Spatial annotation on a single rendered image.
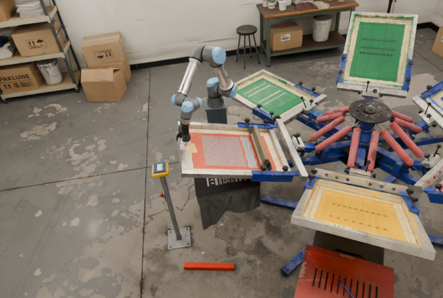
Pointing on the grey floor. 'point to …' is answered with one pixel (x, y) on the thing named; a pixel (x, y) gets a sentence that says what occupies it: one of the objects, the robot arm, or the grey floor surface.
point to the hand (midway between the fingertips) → (182, 146)
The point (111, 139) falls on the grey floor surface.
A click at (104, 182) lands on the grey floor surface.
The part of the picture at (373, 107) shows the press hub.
